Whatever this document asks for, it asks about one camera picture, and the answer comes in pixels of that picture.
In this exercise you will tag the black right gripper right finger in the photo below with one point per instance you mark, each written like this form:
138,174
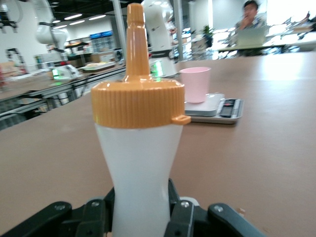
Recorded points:
187,219

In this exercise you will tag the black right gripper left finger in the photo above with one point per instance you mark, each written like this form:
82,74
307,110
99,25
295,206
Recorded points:
95,217

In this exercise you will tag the squeeze bottle with orange cap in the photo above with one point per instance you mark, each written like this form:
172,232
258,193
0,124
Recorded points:
140,148

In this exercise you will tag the pink plastic cup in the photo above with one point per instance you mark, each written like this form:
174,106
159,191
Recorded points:
196,84

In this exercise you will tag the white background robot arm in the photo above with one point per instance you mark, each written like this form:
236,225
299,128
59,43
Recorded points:
44,32

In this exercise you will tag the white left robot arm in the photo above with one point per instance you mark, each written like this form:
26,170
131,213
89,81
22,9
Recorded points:
158,29

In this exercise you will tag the silver digital kitchen scale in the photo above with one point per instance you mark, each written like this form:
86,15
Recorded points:
212,111

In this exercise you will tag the white food tray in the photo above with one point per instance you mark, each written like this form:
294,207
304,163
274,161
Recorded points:
98,66

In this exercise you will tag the glass door drinks fridge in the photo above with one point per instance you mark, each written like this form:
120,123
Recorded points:
101,42

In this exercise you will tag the silver laptop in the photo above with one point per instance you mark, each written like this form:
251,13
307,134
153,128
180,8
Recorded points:
251,37

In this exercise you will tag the seated man in plaid shirt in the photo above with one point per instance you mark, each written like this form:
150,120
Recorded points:
249,14

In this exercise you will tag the aluminium frame post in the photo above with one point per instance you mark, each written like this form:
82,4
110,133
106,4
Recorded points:
178,29
119,29

